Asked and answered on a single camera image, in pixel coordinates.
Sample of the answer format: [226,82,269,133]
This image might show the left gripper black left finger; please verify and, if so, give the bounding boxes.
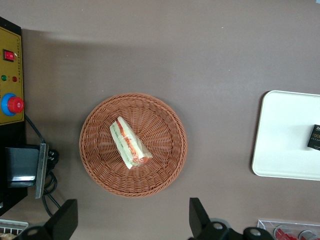
[14,198,79,240]

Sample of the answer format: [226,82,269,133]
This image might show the cream plastic serving tray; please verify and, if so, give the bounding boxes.
[251,89,320,181]

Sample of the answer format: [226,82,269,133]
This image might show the red rocker switch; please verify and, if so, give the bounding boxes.
[2,49,18,63]

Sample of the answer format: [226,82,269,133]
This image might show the clear acrylic bottle rack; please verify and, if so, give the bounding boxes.
[256,218,320,240]

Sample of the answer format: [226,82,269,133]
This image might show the triangle sandwich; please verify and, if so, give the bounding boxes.
[109,115,153,171]

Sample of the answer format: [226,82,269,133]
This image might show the round brown wicker basket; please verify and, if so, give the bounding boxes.
[79,92,188,198]

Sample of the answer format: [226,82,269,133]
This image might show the white wire rack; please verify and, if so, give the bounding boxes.
[0,218,30,240]

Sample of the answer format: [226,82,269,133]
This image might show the black countertop machine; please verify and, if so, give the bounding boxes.
[0,16,29,217]

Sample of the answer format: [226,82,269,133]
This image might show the small black printed box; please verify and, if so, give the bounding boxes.
[306,124,320,151]

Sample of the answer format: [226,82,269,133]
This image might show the yellow control panel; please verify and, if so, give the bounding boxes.
[0,26,25,126]

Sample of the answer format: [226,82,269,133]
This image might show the red cola bottle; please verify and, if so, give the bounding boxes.
[273,224,293,240]
[298,229,320,240]

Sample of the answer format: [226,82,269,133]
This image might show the black machine power cable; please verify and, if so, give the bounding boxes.
[23,113,61,217]

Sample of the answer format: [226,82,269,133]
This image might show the red emergency stop button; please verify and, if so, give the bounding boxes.
[0,93,25,117]

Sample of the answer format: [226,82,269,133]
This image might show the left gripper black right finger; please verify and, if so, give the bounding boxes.
[188,197,244,240]

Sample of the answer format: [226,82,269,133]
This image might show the grey metal bracket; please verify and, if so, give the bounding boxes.
[4,143,50,200]

